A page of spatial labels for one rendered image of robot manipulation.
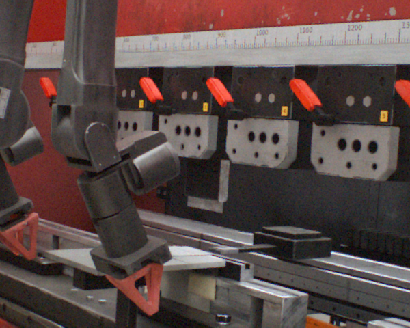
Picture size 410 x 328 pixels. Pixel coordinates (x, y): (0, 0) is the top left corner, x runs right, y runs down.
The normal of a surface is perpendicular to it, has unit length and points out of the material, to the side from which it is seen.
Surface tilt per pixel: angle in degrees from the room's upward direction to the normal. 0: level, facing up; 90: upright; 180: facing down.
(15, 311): 90
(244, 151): 90
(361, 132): 90
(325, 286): 90
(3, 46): 75
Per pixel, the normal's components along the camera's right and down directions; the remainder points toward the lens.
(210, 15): -0.77, -0.02
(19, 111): 0.56, 0.08
